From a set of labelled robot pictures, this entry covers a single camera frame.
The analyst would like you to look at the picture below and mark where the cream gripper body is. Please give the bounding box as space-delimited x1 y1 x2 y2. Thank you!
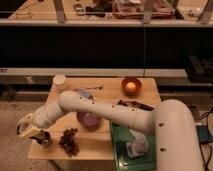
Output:
16 113 41 139

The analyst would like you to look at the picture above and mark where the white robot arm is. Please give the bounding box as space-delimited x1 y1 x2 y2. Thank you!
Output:
18 91 204 171

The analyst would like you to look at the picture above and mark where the small metal cup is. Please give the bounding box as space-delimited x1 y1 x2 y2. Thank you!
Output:
37 131 51 147

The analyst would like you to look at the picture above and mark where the white cylindrical cup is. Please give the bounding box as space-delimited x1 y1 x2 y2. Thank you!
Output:
53 75 67 92

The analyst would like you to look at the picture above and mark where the bunch of dark grapes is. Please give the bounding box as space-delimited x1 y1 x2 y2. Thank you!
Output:
59 128 80 157

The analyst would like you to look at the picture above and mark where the wooden table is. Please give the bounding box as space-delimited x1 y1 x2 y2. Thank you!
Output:
28 77 161 160

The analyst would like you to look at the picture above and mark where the purple bowl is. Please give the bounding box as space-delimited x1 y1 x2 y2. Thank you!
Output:
76 112 101 129

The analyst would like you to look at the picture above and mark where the blue sponge block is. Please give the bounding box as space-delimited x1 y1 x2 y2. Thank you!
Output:
78 89 93 99

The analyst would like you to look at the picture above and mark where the small metal fork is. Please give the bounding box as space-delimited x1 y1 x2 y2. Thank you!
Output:
73 85 104 91

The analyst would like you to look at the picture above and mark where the green plastic tray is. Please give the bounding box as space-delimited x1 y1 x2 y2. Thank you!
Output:
110 123 156 171

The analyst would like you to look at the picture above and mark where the yellow ball in bowl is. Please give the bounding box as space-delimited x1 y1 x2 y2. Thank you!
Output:
126 82 136 91

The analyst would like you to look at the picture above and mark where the white crumpled cloth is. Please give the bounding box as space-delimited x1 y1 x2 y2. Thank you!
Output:
126 129 149 158

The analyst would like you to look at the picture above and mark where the orange bowl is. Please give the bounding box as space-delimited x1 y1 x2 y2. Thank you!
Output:
122 77 142 96

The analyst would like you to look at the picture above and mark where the black box on floor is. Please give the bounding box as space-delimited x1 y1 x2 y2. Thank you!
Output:
196 125 213 144

